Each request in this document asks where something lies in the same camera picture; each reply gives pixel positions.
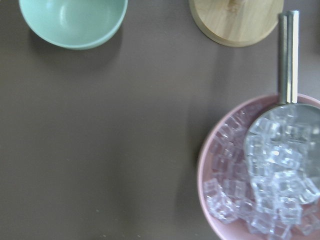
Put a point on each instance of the pink bowl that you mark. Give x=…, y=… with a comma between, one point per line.
x=254, y=107

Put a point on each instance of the clear ice cubes pile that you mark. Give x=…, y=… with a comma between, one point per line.
x=229, y=195

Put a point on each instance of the wooden stand with base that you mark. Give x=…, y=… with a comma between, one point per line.
x=236, y=23

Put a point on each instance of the metal ice scoop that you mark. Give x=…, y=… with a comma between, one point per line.
x=288, y=62

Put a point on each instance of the green bowl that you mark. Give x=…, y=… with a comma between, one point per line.
x=74, y=24

